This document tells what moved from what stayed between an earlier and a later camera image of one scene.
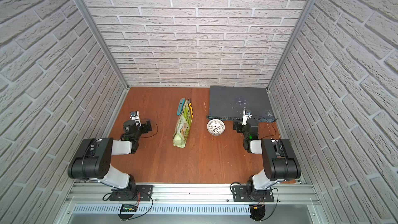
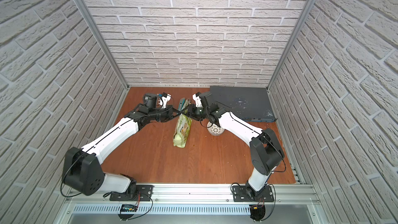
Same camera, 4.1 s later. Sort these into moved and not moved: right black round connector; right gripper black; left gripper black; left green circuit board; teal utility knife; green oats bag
Moved: right gripper black; left gripper black
Not moved: right black round connector; left green circuit board; teal utility knife; green oats bag
